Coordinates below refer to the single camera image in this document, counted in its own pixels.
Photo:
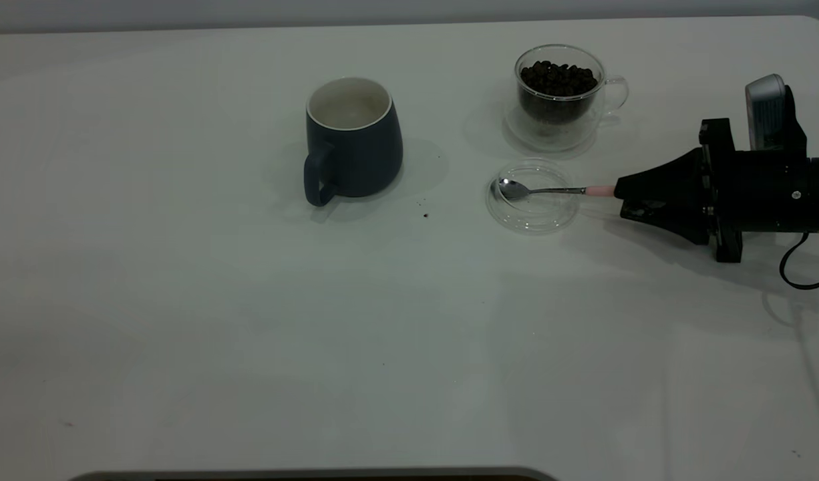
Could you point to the pile of coffee beans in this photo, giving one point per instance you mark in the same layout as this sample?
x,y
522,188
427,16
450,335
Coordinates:
x,y
558,83

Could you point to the clear double-wall glass cup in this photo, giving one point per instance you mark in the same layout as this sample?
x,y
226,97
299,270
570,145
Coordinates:
x,y
556,132

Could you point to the dark grey ceramic mug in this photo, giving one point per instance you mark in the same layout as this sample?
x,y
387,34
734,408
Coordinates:
x,y
363,157

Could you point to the clear glass saucer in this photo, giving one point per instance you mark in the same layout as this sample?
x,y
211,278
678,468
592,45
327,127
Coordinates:
x,y
533,217

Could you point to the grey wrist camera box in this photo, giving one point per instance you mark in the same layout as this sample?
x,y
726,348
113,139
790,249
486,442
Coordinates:
x,y
770,113

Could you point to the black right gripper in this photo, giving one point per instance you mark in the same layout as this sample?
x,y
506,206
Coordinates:
x,y
770,194

